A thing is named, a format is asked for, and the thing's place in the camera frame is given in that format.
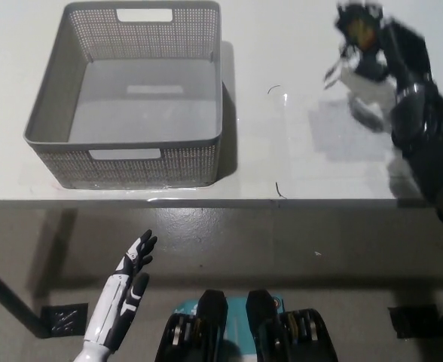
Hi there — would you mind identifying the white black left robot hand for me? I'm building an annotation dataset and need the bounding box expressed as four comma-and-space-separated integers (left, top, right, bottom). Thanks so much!
81, 229, 158, 350

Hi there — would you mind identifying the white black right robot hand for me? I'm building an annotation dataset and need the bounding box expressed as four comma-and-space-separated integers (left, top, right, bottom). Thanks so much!
356, 17, 433, 95

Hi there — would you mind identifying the black power adapter with cord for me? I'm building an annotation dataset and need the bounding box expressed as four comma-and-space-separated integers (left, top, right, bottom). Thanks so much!
322, 1, 390, 91

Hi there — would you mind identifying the dark metal table leg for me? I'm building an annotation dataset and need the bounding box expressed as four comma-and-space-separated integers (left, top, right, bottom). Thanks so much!
0, 247, 44, 339

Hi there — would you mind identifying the grey perforated plastic basket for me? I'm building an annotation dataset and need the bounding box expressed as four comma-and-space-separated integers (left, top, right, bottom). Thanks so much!
23, 0, 222, 189

